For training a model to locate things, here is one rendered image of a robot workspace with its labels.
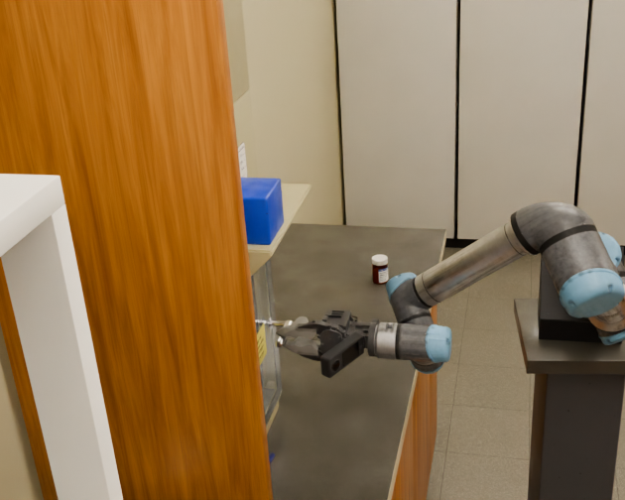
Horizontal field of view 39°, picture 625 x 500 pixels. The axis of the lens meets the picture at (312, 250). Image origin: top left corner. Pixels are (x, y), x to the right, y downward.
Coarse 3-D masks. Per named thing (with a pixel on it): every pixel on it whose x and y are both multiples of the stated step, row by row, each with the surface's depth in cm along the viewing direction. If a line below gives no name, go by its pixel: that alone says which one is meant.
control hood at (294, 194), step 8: (288, 184) 182; (296, 184) 182; (304, 184) 182; (288, 192) 178; (296, 192) 178; (304, 192) 177; (288, 200) 174; (296, 200) 174; (304, 200) 176; (288, 208) 171; (296, 208) 171; (288, 216) 167; (288, 224) 164; (280, 232) 161; (280, 240) 159; (248, 248) 156; (256, 248) 155; (264, 248) 155; (272, 248) 155; (256, 256) 155; (264, 256) 155; (256, 264) 156
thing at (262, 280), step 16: (256, 272) 181; (256, 288) 182; (272, 288) 193; (256, 304) 182; (272, 304) 194; (256, 320) 183; (272, 336) 195; (272, 352) 196; (272, 368) 196; (272, 384) 197; (272, 400) 198
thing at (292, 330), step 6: (300, 318) 189; (306, 318) 189; (294, 324) 186; (282, 330) 186; (288, 330) 185; (294, 330) 185; (300, 330) 185; (306, 330) 184; (312, 330) 184; (294, 336) 186; (306, 336) 185; (312, 336) 185
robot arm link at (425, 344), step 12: (408, 324) 182; (420, 324) 182; (432, 324) 181; (396, 336) 180; (408, 336) 180; (420, 336) 179; (432, 336) 179; (444, 336) 178; (396, 348) 180; (408, 348) 179; (420, 348) 179; (432, 348) 178; (444, 348) 178; (420, 360) 181; (432, 360) 180; (444, 360) 180
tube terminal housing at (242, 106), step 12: (240, 96) 171; (240, 108) 170; (240, 120) 171; (252, 120) 178; (240, 132) 171; (252, 132) 179; (240, 144) 171; (252, 144) 179; (252, 156) 179; (252, 168) 180; (276, 408) 206
